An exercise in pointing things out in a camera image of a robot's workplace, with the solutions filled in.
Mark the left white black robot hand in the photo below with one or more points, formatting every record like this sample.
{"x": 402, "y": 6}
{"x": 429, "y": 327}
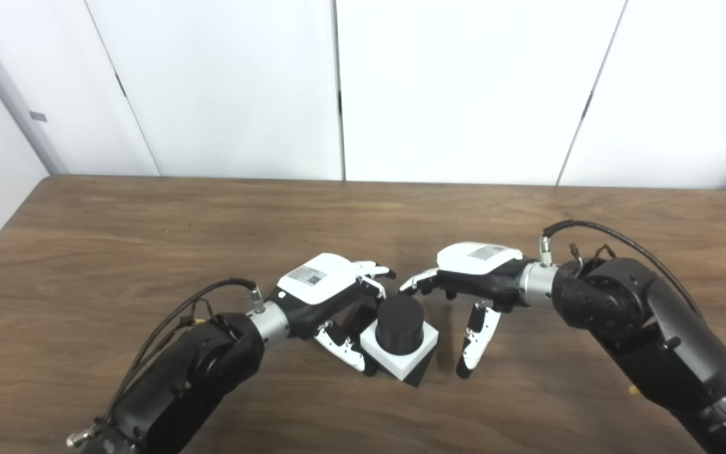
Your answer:
{"x": 319, "y": 284}

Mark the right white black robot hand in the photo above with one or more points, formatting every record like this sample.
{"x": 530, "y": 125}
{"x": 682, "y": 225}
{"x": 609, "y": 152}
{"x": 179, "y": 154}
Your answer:
{"x": 483, "y": 271}

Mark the black peg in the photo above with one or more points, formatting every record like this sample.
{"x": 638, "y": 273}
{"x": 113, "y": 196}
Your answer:
{"x": 401, "y": 321}

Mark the white square piece with hole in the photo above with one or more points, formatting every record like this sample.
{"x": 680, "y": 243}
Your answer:
{"x": 388, "y": 362}

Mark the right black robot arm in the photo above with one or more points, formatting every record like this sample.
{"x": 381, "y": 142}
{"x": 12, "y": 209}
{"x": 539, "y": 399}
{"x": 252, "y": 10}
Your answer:
{"x": 653, "y": 334}

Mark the small grey tag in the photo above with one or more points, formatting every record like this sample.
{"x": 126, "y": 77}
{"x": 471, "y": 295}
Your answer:
{"x": 38, "y": 116}

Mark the grey vertical wall post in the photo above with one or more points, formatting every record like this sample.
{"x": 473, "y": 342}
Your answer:
{"x": 45, "y": 135}

